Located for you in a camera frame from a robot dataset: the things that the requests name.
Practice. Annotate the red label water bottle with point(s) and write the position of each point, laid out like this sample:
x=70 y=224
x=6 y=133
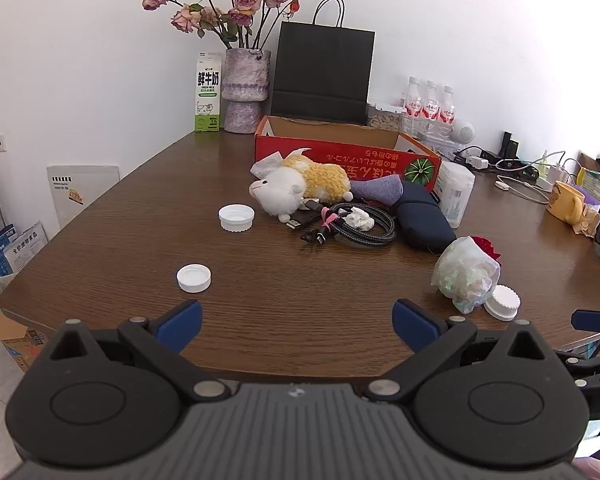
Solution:
x=413 y=102
x=431 y=105
x=447 y=109

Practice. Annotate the small clear spray bottle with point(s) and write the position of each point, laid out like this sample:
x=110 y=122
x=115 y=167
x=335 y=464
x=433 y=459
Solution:
x=545 y=165

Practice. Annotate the black upright device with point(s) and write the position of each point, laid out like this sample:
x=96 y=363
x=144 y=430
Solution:
x=509 y=145

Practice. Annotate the clear seed container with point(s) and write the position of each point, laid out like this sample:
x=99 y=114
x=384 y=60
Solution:
x=384 y=119

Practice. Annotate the white round speaker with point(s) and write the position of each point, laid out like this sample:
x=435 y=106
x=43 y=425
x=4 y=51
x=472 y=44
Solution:
x=464 y=131

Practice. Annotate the black power adapter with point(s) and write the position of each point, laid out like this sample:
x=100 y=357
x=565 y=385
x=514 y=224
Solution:
x=490 y=154

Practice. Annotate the white smooth lid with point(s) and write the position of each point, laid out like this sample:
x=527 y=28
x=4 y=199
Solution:
x=194 y=278

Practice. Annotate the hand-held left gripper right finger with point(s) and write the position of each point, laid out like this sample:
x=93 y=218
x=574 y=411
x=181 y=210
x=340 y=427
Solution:
x=415 y=329

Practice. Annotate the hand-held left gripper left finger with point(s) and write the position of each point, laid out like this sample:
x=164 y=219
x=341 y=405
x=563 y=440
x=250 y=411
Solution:
x=180 y=325

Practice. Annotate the purple white ceramic vase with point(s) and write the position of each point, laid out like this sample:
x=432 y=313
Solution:
x=245 y=90

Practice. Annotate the white tissue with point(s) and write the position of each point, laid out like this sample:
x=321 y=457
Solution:
x=357 y=220

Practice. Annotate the white wall heater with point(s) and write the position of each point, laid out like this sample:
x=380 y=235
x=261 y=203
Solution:
x=82 y=192

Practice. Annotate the brown cardboard box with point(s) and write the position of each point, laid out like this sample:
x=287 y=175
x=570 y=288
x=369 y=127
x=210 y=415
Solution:
x=15 y=345

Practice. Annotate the white wall charger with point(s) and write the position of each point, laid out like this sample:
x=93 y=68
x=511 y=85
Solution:
x=544 y=183
x=558 y=172

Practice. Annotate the black paper bag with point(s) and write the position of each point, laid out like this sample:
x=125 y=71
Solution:
x=320 y=70

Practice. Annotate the plastic bag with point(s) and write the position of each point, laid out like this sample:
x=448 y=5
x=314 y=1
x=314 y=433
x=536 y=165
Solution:
x=462 y=275

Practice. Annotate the white cube charger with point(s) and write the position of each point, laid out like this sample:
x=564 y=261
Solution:
x=478 y=162

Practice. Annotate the navy zipper case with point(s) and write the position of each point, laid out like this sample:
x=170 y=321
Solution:
x=425 y=225

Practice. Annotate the red cardboard box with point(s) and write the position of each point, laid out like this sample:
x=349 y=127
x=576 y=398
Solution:
x=375 y=160

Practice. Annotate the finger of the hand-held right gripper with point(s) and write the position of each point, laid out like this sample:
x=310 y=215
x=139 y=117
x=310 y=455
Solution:
x=597 y=367
x=597 y=321

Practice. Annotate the purple fabric pouch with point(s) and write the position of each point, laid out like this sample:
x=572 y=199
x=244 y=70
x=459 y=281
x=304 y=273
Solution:
x=375 y=189

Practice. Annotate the dried rose bouquet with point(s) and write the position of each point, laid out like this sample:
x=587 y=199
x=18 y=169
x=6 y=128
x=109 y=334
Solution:
x=247 y=0

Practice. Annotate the white green milk carton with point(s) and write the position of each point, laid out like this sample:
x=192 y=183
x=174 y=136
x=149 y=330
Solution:
x=208 y=95

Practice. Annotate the clear cotton swab box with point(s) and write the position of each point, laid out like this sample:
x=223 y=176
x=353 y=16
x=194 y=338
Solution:
x=455 y=195

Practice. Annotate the white floral tin box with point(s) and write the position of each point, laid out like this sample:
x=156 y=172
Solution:
x=445 y=149

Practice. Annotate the white yellow plush toy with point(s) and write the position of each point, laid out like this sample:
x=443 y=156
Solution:
x=320 y=177

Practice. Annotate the yellow mug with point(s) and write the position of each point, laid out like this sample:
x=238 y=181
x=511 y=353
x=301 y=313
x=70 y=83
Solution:
x=564 y=202

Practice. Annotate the white printed box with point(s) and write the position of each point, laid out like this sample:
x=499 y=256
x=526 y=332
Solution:
x=27 y=247

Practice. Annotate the white ridged jar lid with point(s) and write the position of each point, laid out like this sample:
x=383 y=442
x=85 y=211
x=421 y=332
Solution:
x=236 y=217
x=502 y=302

